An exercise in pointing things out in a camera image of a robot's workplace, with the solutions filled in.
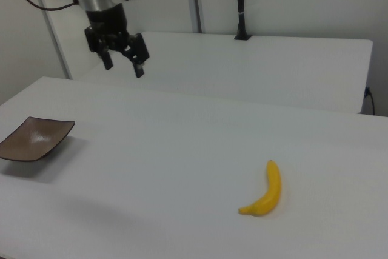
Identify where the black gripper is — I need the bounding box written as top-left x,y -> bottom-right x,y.
84,3 -> 150,78

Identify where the yellow banana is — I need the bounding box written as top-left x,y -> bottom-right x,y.
238,159 -> 283,217

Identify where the brown square ceramic plate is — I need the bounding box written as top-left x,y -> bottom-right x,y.
0,116 -> 76,162

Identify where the white side table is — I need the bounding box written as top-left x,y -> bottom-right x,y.
72,30 -> 374,115

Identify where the white frame post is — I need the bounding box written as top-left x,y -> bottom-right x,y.
41,10 -> 73,80

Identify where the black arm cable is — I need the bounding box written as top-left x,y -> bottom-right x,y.
21,0 -> 80,12

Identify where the black wall cable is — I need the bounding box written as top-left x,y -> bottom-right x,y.
364,85 -> 376,116

